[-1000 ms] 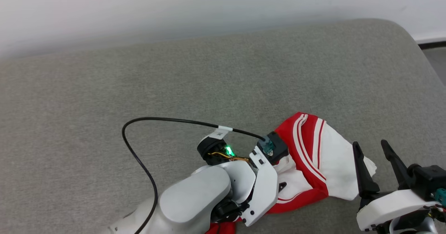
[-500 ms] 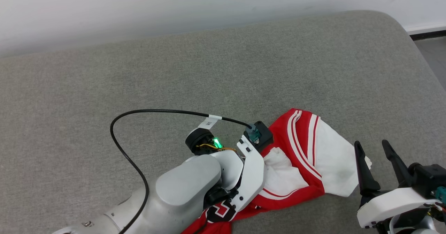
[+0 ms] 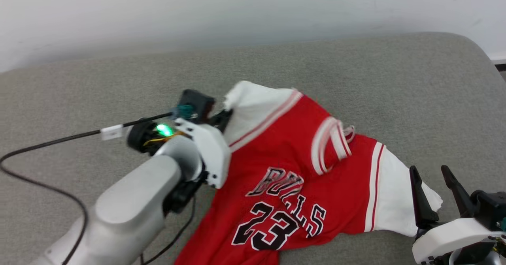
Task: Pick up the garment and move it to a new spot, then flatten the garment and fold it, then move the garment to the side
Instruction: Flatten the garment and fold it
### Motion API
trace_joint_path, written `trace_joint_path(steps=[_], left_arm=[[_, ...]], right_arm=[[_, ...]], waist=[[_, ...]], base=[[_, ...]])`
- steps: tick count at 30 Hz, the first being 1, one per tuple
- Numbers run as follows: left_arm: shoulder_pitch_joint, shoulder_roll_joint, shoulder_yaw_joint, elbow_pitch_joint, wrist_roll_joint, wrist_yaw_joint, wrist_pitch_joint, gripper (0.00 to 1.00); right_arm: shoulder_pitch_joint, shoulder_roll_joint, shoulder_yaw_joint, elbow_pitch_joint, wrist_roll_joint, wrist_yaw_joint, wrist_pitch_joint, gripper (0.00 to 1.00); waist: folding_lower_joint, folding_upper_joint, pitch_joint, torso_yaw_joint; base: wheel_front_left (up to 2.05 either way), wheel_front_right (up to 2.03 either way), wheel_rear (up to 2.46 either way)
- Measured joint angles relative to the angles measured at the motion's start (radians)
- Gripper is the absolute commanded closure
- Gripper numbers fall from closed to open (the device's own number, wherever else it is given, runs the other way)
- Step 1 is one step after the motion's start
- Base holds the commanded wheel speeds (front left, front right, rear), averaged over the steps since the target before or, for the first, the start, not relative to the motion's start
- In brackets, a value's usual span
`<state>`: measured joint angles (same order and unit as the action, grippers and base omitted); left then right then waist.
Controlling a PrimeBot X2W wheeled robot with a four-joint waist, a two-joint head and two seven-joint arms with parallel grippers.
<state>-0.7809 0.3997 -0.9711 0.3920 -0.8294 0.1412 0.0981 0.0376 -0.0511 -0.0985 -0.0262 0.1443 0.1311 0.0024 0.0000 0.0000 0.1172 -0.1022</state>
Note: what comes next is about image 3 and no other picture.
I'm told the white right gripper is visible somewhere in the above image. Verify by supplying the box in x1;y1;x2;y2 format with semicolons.
409;165;506;265

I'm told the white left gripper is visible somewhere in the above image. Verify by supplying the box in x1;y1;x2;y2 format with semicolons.
174;109;234;189

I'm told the red Bulls 23 jersey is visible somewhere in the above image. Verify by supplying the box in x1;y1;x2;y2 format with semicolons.
174;81;443;265

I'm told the grey fabric sofa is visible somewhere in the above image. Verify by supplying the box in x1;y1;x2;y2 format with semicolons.
0;32;506;265

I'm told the thin black cable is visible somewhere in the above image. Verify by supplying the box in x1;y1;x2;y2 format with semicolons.
140;196;196;265

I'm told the black cable with white tag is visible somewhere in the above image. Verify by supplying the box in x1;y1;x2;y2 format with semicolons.
0;113;175;265

